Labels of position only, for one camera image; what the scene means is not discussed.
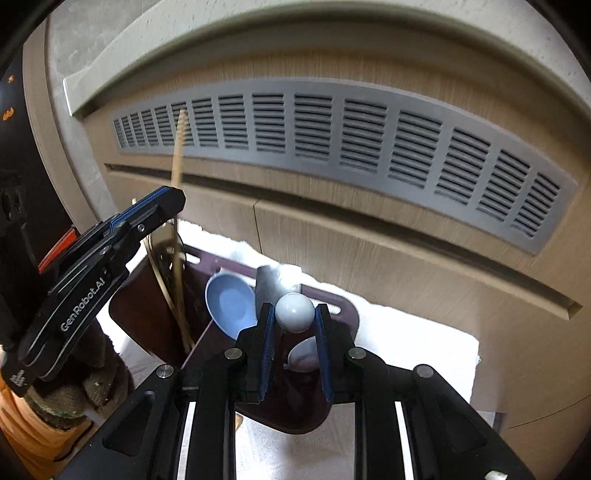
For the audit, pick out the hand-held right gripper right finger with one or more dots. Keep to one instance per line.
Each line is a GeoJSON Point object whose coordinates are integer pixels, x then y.
{"type": "Point", "coordinates": [323, 355]}

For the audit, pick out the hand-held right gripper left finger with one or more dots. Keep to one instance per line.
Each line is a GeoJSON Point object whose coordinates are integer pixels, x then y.
{"type": "Point", "coordinates": [268, 355]}

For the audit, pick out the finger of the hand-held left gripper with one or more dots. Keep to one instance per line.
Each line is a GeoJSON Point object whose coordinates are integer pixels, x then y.
{"type": "Point", "coordinates": [138, 206]}
{"type": "Point", "coordinates": [157, 214]}

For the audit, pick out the pale grey spoon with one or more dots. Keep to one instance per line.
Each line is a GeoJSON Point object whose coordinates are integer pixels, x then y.
{"type": "Point", "coordinates": [295, 314]}

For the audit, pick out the wooden chopstick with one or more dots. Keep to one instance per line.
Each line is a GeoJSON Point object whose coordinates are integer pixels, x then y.
{"type": "Point", "coordinates": [178, 152]}
{"type": "Point", "coordinates": [159, 277]}

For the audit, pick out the blue spoon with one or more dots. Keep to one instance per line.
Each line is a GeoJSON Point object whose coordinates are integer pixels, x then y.
{"type": "Point", "coordinates": [228, 302]}

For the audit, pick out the maroon utensil organizer box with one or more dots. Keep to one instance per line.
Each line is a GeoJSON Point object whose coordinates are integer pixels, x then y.
{"type": "Point", "coordinates": [152, 314]}

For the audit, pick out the person's left hand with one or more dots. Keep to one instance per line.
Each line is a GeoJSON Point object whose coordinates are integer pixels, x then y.
{"type": "Point", "coordinates": [69, 390]}

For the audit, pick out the white spoon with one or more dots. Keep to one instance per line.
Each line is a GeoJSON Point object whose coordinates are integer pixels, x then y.
{"type": "Point", "coordinates": [302, 354]}

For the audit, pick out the white towel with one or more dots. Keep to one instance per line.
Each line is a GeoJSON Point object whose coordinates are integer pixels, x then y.
{"type": "Point", "coordinates": [406, 332]}

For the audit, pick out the beige kitchen cabinet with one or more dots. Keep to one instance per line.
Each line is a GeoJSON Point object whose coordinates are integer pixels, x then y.
{"type": "Point", "coordinates": [369, 258]}

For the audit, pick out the long metal vent grille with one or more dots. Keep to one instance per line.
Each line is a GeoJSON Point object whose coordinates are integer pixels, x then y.
{"type": "Point", "coordinates": [351, 138]}

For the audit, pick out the stone kitchen counter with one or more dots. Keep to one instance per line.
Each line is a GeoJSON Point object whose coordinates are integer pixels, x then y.
{"type": "Point", "coordinates": [286, 41]}

